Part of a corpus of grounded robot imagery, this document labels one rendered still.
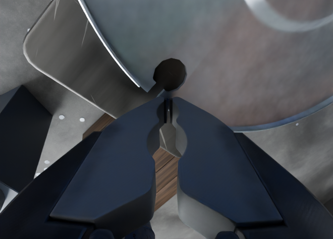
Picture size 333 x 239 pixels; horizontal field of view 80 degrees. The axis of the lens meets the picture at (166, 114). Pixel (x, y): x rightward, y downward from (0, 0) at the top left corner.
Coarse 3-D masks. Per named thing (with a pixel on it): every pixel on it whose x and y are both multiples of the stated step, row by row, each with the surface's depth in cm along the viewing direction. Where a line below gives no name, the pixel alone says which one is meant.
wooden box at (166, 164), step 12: (108, 120) 91; (84, 132) 100; (156, 156) 76; (168, 156) 78; (156, 168) 79; (168, 168) 81; (156, 180) 83; (168, 180) 85; (156, 192) 87; (168, 192) 89; (156, 204) 91
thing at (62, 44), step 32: (64, 0) 9; (32, 32) 10; (64, 32) 10; (32, 64) 10; (64, 64) 11; (96, 64) 11; (160, 64) 12; (96, 96) 12; (128, 96) 13; (160, 128) 15
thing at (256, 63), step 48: (96, 0) 10; (144, 0) 10; (192, 0) 11; (240, 0) 12; (288, 0) 12; (144, 48) 11; (192, 48) 12; (240, 48) 13; (288, 48) 15; (192, 96) 14; (240, 96) 15; (288, 96) 17
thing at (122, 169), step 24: (120, 120) 9; (144, 120) 9; (96, 144) 8; (120, 144) 8; (144, 144) 8; (96, 168) 7; (120, 168) 7; (144, 168) 7; (72, 192) 6; (96, 192) 6; (120, 192) 6; (144, 192) 6; (72, 216) 5; (96, 216) 5; (120, 216) 6; (144, 216) 6
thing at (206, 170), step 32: (192, 128) 9; (224, 128) 9; (192, 160) 7; (224, 160) 7; (192, 192) 6; (224, 192) 6; (256, 192) 6; (192, 224) 6; (224, 224) 6; (256, 224) 5
